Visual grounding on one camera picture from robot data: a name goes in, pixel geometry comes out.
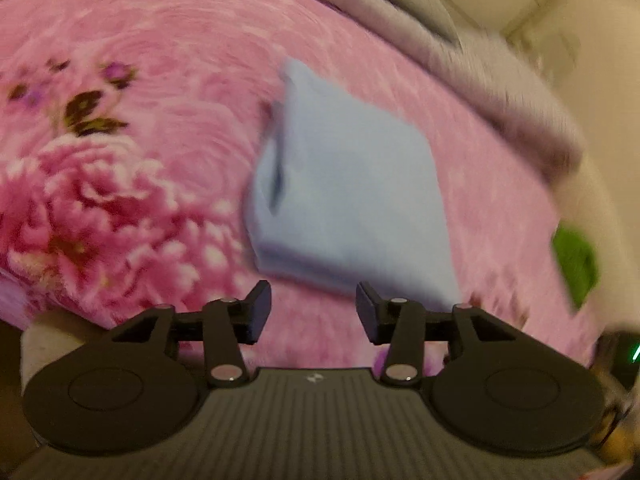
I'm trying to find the long white pillow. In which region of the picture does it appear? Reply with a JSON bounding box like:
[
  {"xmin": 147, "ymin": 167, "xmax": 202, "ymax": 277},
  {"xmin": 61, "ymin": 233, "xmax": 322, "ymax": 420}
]
[{"xmin": 550, "ymin": 155, "xmax": 640, "ymax": 323}]

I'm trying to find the pink floral blanket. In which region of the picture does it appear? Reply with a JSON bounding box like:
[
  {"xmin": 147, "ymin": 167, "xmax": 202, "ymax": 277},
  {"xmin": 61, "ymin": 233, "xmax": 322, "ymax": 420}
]
[{"xmin": 0, "ymin": 0, "xmax": 606, "ymax": 396}]

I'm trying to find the striped lilac quilt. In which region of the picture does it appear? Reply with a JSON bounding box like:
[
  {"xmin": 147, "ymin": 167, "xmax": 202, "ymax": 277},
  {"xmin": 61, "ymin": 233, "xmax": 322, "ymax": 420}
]
[{"xmin": 240, "ymin": 0, "xmax": 586, "ymax": 191}]

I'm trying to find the green cloth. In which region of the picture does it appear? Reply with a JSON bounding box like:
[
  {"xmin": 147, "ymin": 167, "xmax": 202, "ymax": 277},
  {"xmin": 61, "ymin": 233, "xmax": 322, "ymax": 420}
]
[{"xmin": 552, "ymin": 225, "xmax": 601, "ymax": 311}]

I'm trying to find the grey ribbed pillow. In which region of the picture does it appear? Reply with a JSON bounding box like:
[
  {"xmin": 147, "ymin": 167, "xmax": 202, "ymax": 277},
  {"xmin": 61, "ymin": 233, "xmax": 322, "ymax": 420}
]
[{"xmin": 350, "ymin": 0, "xmax": 461, "ymax": 48}]

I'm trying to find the light blue shirt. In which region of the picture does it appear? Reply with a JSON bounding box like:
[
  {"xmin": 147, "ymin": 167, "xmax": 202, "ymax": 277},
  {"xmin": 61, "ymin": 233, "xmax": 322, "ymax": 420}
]
[{"xmin": 242, "ymin": 57, "xmax": 463, "ymax": 313}]

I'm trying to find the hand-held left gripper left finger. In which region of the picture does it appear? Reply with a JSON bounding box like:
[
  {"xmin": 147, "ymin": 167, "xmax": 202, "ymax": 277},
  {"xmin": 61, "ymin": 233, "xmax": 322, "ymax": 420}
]
[{"xmin": 110, "ymin": 280, "xmax": 272, "ymax": 388}]

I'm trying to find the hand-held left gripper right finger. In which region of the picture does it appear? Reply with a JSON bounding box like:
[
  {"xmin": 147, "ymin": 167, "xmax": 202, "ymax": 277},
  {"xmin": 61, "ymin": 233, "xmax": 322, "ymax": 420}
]
[{"xmin": 356, "ymin": 282, "xmax": 521, "ymax": 388}]

